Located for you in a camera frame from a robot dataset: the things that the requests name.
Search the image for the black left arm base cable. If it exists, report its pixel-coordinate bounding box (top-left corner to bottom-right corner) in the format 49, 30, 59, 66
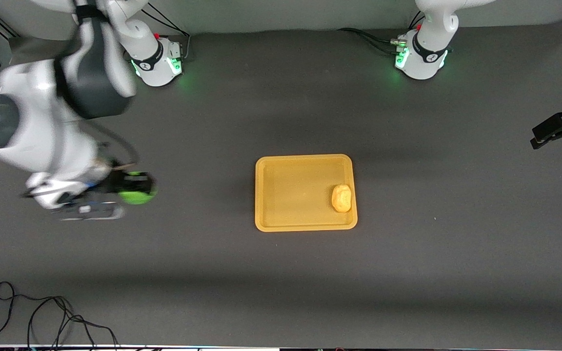
338, 27, 405, 55

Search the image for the black arm base cable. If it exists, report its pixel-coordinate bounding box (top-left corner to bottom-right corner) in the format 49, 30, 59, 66
140, 4, 192, 63
338, 27, 405, 55

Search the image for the black right arm base cable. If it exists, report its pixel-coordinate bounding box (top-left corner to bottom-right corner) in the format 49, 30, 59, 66
140, 4, 192, 63

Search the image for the green apple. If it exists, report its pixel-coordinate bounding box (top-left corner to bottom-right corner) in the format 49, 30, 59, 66
118, 171, 158, 205

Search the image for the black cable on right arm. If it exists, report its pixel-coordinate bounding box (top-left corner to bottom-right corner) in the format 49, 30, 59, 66
74, 119, 140, 171

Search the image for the thin black looped floor cable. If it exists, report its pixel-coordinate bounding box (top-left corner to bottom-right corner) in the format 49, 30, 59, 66
0, 281, 74, 348

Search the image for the yellow-brown potato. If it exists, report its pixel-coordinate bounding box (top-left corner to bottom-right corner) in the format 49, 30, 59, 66
331, 184, 352, 213

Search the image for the orange plastic tray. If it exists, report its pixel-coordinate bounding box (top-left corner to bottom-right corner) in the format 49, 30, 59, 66
255, 154, 359, 232

